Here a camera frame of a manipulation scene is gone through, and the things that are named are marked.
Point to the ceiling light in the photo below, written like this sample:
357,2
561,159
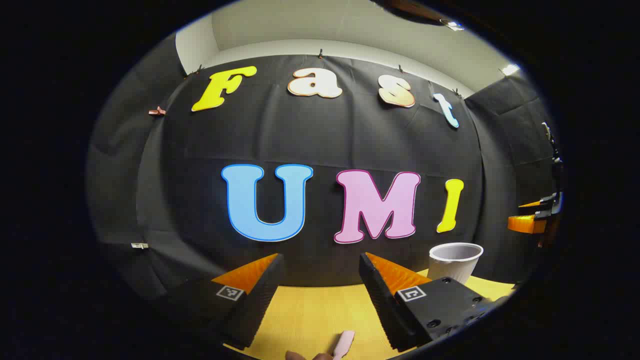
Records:
510,69
452,25

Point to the yellow wooden desktop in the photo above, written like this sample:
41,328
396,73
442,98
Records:
315,315

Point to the small pink broom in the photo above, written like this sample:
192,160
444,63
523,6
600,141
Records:
345,342

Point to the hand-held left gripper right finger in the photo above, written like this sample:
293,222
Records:
380,305

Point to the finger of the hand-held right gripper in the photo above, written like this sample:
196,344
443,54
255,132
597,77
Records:
531,204
525,224

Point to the pink clip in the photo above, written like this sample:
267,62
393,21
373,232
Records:
156,111

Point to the white ribbed garbage bin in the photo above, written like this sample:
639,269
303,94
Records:
452,267

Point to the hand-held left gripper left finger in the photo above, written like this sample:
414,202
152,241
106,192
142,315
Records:
260,305

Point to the white clip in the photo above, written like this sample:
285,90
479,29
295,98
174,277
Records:
140,245

